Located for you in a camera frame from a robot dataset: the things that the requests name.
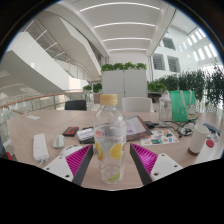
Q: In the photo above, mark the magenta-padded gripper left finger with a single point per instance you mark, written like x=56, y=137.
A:
x=60, y=166

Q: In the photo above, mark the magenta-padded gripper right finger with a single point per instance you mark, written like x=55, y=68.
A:
x=163, y=165

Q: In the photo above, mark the clear lemon-print drink bottle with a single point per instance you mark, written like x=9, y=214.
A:
x=110, y=146

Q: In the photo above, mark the white computer mouse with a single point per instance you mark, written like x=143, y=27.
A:
x=58, y=141

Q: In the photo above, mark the colourful sticker sheet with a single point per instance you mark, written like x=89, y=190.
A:
x=158, y=137

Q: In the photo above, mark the white power strip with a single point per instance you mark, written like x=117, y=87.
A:
x=40, y=146

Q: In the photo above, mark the small black red box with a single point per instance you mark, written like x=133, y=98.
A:
x=70, y=131

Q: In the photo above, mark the white box with dark side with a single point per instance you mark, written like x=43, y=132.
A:
x=85, y=134

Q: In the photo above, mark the white mug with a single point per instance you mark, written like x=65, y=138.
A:
x=197, y=140

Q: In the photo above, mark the black power adapter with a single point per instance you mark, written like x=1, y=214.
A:
x=149, y=124

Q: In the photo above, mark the brown-covered notebook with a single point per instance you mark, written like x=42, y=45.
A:
x=135, y=126

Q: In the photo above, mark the green tote bag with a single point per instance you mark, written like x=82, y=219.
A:
x=181, y=106

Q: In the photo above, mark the black chair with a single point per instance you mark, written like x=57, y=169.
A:
x=75, y=105

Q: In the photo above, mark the row of tall green plants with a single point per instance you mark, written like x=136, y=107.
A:
x=190, y=83

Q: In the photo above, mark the small planter with green plants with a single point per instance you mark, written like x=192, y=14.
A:
x=96, y=88

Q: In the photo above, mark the white planter cabinet with plants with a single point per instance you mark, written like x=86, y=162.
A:
x=123, y=81

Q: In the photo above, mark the ceiling light strips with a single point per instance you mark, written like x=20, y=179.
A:
x=124, y=24

